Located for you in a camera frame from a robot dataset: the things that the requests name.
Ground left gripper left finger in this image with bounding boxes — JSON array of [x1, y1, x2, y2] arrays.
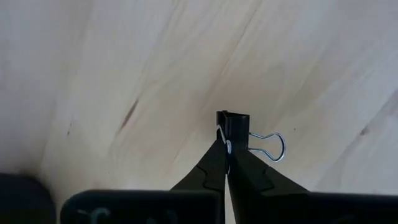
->
[[170, 129, 228, 224]]

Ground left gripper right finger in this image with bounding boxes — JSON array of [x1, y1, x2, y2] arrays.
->
[[226, 148, 310, 224]]

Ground black binder clip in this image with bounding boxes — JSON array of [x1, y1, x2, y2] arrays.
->
[[216, 110, 287, 163]]

